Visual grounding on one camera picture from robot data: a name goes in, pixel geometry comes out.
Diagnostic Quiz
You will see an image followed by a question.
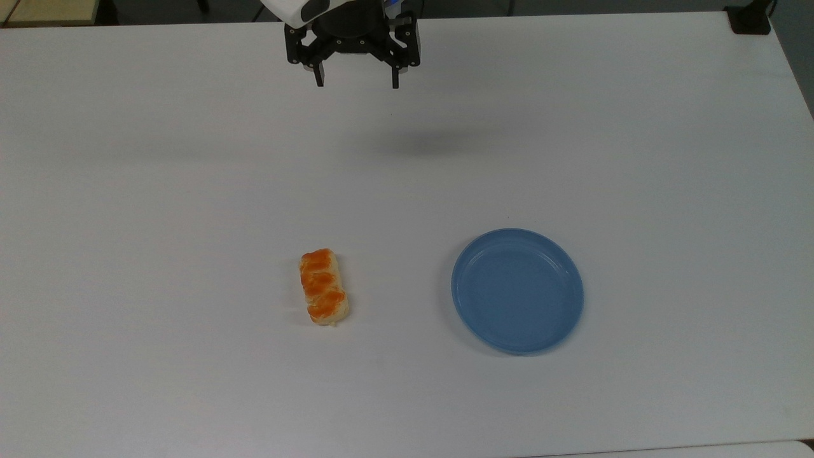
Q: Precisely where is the beige wooden board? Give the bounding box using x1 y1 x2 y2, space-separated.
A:
0 0 101 27

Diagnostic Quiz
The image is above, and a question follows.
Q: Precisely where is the orange glazed bread roll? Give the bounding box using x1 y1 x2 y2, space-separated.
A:
298 248 351 327

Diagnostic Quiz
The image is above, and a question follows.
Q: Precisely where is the black camera stand base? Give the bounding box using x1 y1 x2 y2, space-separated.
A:
724 0 778 36

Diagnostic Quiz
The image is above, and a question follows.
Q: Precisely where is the blue round plate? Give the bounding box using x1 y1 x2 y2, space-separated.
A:
451 228 585 356

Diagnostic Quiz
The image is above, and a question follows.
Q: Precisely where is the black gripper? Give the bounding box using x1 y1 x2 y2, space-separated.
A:
284 0 422 90

